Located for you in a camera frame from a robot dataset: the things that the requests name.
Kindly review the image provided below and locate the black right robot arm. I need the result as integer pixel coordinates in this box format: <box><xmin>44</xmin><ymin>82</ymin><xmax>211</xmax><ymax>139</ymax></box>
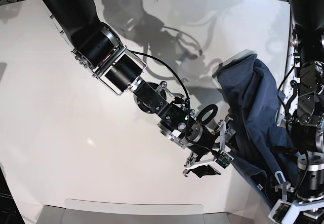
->
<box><xmin>42</xmin><ymin>0</ymin><xmax>234</xmax><ymax>177</ymax></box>

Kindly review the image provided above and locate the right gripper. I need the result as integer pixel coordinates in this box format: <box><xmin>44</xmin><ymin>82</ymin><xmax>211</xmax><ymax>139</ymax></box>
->
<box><xmin>182</xmin><ymin>116</ymin><xmax>238</xmax><ymax>176</ymax></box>

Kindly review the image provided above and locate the grey chair bottom edge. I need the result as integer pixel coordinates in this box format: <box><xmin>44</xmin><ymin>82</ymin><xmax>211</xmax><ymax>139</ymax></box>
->
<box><xmin>37</xmin><ymin>199</ymin><xmax>230</xmax><ymax>223</ymax></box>

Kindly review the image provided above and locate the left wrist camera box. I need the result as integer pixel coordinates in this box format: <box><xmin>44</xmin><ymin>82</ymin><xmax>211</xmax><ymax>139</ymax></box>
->
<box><xmin>268</xmin><ymin>199</ymin><xmax>292</xmax><ymax>224</ymax></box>

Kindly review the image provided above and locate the grey chair right side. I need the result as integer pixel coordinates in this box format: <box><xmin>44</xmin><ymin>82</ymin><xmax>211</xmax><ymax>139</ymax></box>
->
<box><xmin>226</xmin><ymin>180</ymin><xmax>273</xmax><ymax>223</ymax></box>

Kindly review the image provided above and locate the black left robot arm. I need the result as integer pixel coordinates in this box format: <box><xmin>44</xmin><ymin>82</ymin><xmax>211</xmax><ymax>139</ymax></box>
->
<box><xmin>269</xmin><ymin>0</ymin><xmax>323</xmax><ymax>223</ymax></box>

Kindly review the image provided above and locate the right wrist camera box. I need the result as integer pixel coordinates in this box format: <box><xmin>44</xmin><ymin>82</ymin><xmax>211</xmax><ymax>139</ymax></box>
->
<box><xmin>216</xmin><ymin>150</ymin><xmax>234</xmax><ymax>169</ymax></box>

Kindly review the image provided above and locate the dark blue t-shirt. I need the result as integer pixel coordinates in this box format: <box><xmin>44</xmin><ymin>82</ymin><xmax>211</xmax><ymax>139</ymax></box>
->
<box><xmin>192</xmin><ymin>49</ymin><xmax>299</xmax><ymax>207</ymax></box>

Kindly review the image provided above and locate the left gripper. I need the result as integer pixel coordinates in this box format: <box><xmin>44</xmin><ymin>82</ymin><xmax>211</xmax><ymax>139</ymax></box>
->
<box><xmin>274</xmin><ymin>152</ymin><xmax>323</xmax><ymax>213</ymax></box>

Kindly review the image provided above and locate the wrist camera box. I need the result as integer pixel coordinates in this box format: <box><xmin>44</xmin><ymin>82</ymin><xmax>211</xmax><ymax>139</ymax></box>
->
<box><xmin>216</xmin><ymin>150</ymin><xmax>234</xmax><ymax>169</ymax></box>
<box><xmin>268</xmin><ymin>199</ymin><xmax>292</xmax><ymax>224</ymax></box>

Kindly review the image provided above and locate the terrazzo patterned table cover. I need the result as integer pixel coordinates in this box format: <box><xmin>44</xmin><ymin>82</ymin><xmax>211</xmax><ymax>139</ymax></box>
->
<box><xmin>276</xmin><ymin>8</ymin><xmax>300</xmax><ymax>128</ymax></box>

